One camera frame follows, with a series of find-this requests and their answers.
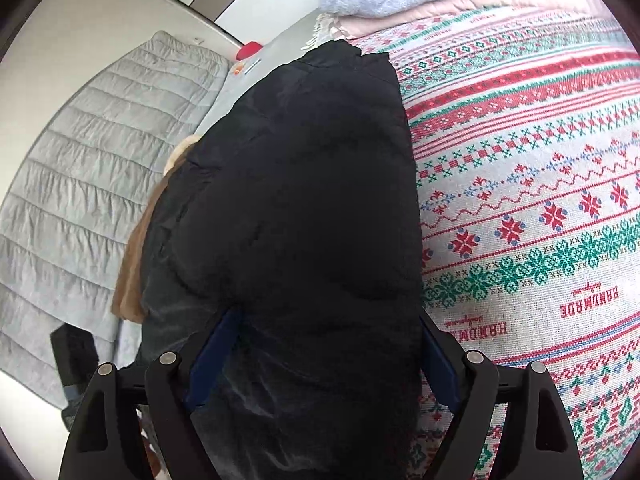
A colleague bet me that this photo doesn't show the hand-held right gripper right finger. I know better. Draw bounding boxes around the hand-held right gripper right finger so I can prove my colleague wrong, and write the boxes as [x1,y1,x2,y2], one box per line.
[421,312,583,480]

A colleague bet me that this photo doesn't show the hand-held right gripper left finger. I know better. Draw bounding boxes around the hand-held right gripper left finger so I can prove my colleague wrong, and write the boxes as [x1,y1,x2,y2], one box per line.
[57,310,241,480]

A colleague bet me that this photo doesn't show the brown folded fleece garment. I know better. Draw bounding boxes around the brown folded fleece garment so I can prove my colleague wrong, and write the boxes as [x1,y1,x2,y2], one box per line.
[111,134,202,323]

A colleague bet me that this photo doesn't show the grey plush bedspread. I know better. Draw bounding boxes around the grey plush bedspread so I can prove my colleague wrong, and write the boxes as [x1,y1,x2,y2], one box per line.
[200,12,326,136]

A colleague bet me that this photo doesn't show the patterned knit blanket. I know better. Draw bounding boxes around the patterned knit blanket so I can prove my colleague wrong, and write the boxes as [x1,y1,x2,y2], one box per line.
[347,2,640,480]

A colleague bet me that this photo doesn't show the grey quilted duvet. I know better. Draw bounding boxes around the grey quilted duvet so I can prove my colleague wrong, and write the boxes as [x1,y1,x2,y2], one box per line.
[0,30,237,408]

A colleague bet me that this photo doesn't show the pale pink cloth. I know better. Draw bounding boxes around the pale pink cloth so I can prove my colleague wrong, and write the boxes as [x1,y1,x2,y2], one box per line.
[315,0,606,41]

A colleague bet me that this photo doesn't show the black puffer jacket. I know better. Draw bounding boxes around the black puffer jacket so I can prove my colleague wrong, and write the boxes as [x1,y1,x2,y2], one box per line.
[139,39,427,480]

